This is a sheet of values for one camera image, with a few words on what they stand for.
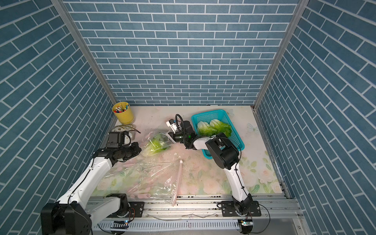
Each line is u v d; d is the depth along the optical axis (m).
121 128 1.04
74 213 0.38
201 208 0.76
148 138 0.83
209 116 1.06
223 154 0.57
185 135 0.79
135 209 0.72
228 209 0.74
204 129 0.96
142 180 0.79
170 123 0.87
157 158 0.91
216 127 0.98
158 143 0.87
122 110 1.03
